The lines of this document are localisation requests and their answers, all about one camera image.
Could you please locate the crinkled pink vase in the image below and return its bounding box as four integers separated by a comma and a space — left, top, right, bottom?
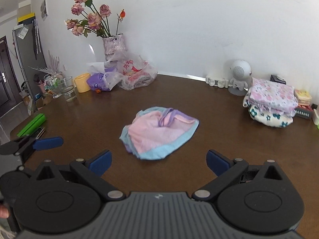
102, 34, 126, 61

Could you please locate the person left hand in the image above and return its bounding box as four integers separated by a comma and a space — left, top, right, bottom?
0, 204, 10, 218

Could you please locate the pink floral folded cloth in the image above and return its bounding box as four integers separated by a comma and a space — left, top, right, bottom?
243, 77, 298, 117

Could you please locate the pink blue purple garment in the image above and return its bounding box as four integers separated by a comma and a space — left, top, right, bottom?
119, 106, 200, 161

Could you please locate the clutter of small desk items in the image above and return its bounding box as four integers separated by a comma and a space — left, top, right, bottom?
29, 51, 64, 99

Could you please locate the white teal flower folded cloth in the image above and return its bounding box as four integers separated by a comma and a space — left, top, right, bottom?
248, 105, 293, 128

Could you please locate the dark green box white text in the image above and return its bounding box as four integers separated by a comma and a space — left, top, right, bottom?
295, 105, 314, 119

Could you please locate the clear plastic bag red print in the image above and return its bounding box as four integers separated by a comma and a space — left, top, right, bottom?
110, 51, 158, 91

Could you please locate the dried pink rose bouquet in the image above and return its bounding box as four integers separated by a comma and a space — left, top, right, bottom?
65, 0, 126, 38

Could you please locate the yellow cup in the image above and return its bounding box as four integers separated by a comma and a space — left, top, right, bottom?
74, 73, 91, 93

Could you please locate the purple packet in plastic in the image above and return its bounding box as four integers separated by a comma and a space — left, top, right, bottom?
87, 68, 122, 91

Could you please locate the dark brown door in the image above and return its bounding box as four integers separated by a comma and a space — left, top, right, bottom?
0, 37, 22, 117

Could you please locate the grey refrigerator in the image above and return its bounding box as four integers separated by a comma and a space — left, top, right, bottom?
12, 18, 46, 101

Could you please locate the yellow snack pack stack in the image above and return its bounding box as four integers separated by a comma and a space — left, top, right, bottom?
294, 90, 312, 106

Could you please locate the green tube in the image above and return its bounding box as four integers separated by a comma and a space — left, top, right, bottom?
17, 113, 46, 138

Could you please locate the wall poster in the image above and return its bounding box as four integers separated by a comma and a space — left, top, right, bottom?
40, 0, 49, 21

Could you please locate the clear glass cup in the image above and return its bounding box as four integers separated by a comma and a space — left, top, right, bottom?
57, 76, 76, 102

